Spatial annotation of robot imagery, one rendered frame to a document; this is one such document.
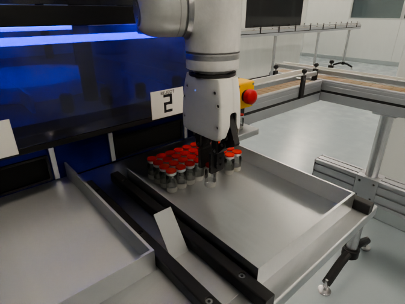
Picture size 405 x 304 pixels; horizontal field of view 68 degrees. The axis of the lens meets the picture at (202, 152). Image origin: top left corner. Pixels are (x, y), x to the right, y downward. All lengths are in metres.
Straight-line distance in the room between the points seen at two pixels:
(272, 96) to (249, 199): 0.62
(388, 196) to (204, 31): 1.19
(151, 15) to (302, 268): 0.39
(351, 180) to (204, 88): 1.14
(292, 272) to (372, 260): 1.48
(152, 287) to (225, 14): 0.37
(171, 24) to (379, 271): 1.67
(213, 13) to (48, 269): 0.41
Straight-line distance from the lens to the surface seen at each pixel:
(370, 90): 1.36
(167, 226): 0.45
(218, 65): 0.45
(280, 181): 0.65
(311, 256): 0.49
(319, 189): 0.62
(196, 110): 0.49
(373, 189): 1.49
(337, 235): 0.54
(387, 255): 2.00
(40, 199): 0.64
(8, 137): 0.56
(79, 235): 0.53
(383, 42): 8.92
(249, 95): 0.80
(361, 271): 1.84
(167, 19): 0.43
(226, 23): 0.45
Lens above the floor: 1.20
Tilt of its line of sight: 25 degrees down
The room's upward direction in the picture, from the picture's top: straight up
